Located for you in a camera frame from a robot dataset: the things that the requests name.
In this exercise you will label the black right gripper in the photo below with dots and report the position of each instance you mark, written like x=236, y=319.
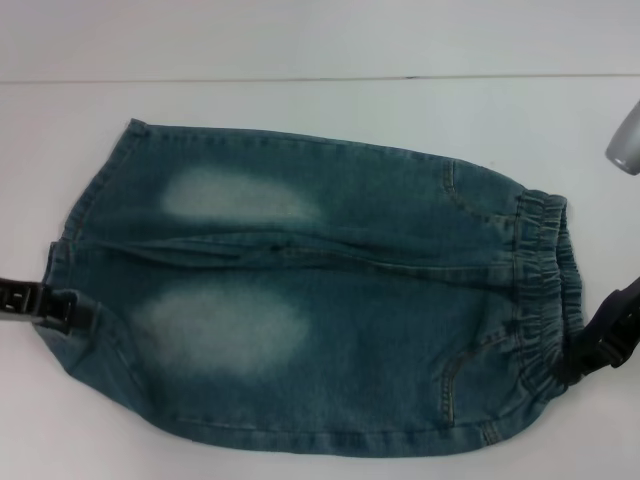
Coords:
x=622, y=325

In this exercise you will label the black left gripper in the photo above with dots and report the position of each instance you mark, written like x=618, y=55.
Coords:
x=17, y=300

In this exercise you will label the blue denim shorts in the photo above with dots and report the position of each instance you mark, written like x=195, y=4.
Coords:
x=350, y=240

